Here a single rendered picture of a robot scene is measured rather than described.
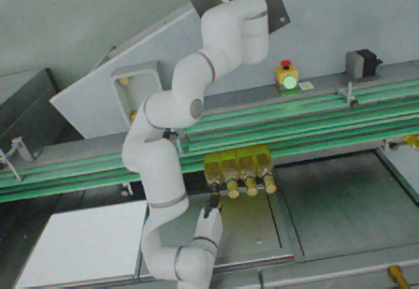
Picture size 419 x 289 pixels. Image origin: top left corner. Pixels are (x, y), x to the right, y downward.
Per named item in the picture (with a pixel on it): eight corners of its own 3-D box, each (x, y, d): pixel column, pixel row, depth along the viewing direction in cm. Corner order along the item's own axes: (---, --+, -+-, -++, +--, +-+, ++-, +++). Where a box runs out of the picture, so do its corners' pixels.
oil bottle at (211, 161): (206, 153, 120) (207, 191, 102) (203, 141, 117) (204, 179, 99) (220, 151, 120) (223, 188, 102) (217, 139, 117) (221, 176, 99)
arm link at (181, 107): (177, 56, 74) (129, 79, 65) (215, 46, 63) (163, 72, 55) (197, 107, 78) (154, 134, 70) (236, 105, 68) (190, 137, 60)
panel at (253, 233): (52, 217, 122) (12, 298, 94) (49, 212, 121) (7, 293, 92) (271, 182, 117) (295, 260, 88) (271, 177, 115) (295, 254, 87)
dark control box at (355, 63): (344, 71, 118) (353, 79, 111) (345, 51, 114) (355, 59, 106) (365, 67, 117) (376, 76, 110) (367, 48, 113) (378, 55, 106)
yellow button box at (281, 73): (275, 83, 119) (280, 91, 113) (274, 65, 115) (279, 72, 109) (293, 79, 119) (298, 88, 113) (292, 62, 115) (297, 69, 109)
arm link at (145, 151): (219, 176, 70) (180, 167, 81) (201, 84, 65) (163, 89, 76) (161, 208, 59) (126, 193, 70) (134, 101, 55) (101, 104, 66)
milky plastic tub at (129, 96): (132, 119, 125) (128, 130, 118) (113, 68, 113) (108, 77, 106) (173, 111, 124) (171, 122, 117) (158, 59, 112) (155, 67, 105)
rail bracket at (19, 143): (34, 155, 129) (7, 191, 110) (14, 122, 120) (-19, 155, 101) (44, 153, 129) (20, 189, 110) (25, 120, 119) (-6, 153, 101)
